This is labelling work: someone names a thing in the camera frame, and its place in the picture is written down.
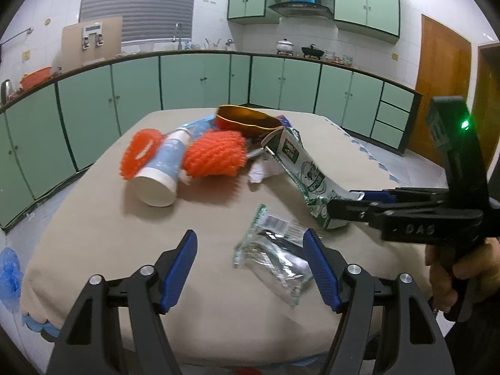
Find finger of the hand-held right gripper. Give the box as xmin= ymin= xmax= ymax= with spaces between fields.
xmin=326 ymin=198 xmax=392 ymax=224
xmin=349 ymin=187 xmax=451 ymax=204

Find grey window blind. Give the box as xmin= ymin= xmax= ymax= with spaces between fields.
xmin=79 ymin=0 xmax=198 ymax=43

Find red and gold bowl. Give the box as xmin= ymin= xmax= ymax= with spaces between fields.
xmin=216 ymin=105 xmax=284 ymax=137

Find blue plastic bag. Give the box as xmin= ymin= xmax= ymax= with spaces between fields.
xmin=0 ymin=247 xmax=24 ymax=313

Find wooden door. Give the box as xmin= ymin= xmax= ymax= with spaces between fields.
xmin=406 ymin=14 xmax=473 ymax=165

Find person's right hand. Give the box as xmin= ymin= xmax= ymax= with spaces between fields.
xmin=425 ymin=238 xmax=500 ymax=315

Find white paper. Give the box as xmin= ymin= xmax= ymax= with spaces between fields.
xmin=247 ymin=158 xmax=288 ymax=185

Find clear plastic wrapper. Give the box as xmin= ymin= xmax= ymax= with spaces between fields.
xmin=233 ymin=204 xmax=325 ymax=308

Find green milk carton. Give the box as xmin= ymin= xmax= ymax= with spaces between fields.
xmin=261 ymin=127 xmax=370 ymax=230

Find orange basin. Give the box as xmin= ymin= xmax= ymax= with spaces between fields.
xmin=19 ymin=66 xmax=52 ymax=90

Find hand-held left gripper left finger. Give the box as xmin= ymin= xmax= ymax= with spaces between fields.
xmin=46 ymin=230 xmax=198 ymax=375

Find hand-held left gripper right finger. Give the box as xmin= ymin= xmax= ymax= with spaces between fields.
xmin=302 ymin=228 xmax=458 ymax=375

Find orange foam net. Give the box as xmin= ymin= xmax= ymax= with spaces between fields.
xmin=119 ymin=130 xmax=167 ymax=181
xmin=183 ymin=129 xmax=248 ymax=178

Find beige tablecloth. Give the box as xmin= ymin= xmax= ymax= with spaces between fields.
xmin=21 ymin=107 xmax=450 ymax=365

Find white bracket device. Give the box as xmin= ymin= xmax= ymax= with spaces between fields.
xmin=81 ymin=24 xmax=105 ymax=50

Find range hood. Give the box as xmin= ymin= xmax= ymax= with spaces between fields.
xmin=268 ymin=2 xmax=334 ymax=19

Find metal towel rail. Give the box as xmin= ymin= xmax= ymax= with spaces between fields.
xmin=0 ymin=27 xmax=34 ymax=48

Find glass jars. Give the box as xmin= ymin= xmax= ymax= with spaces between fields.
xmin=324 ymin=50 xmax=354 ymax=65

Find green wall cabinets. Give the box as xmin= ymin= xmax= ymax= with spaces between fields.
xmin=227 ymin=0 xmax=401 ymax=40

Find cardboard sheet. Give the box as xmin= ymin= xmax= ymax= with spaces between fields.
xmin=61 ymin=16 xmax=123 ymax=69

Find white blue paper cup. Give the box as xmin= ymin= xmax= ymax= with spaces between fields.
xmin=131 ymin=128 xmax=194 ymax=208

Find green base cabinets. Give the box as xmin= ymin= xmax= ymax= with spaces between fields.
xmin=0 ymin=52 xmax=423 ymax=231

